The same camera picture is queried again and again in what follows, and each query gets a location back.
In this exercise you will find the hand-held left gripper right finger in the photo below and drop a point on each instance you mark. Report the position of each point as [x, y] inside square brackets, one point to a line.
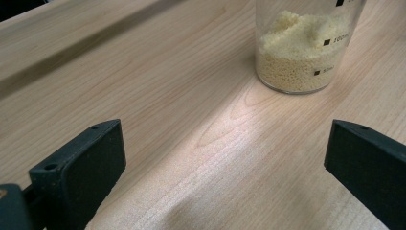
[367, 166]

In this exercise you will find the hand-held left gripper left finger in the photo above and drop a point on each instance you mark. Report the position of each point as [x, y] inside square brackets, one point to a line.
[79, 166]

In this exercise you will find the glass jar of yellow grains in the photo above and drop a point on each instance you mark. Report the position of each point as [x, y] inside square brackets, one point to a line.
[297, 57]

